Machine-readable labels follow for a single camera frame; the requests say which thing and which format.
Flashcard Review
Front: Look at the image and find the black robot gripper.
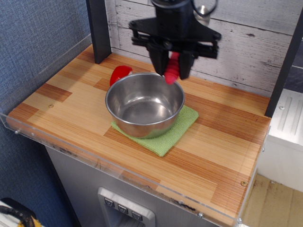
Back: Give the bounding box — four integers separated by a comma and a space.
129, 0, 221, 79

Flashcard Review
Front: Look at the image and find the red-handled metal spoon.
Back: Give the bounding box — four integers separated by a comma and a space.
164, 52, 180, 85

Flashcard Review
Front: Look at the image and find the stainless steel bowl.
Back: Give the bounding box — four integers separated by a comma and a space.
105, 72, 185, 139

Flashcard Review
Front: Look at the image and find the red round plastic object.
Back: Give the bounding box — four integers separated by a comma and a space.
109, 65, 133, 86

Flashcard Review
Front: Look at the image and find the green cloth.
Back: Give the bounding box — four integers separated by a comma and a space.
111, 106, 199, 157

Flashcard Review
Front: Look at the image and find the clear acrylic table guard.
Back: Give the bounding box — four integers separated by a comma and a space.
0, 29, 270, 226

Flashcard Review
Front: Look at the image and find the white ribbed appliance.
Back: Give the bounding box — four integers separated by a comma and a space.
257, 89, 303, 192

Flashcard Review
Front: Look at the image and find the silver toy fridge cabinet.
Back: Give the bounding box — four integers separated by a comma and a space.
46, 148, 214, 227

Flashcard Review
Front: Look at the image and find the black and yellow object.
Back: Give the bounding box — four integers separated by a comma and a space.
0, 198, 43, 227

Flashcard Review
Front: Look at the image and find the left dark vertical post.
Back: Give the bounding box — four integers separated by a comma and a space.
86, 0, 112, 64

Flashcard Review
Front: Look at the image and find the dark vertical post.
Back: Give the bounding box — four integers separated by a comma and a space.
86, 0, 112, 64
265, 10, 303, 118

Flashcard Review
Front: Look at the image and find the right dark vertical post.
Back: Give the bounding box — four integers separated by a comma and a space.
265, 10, 303, 118

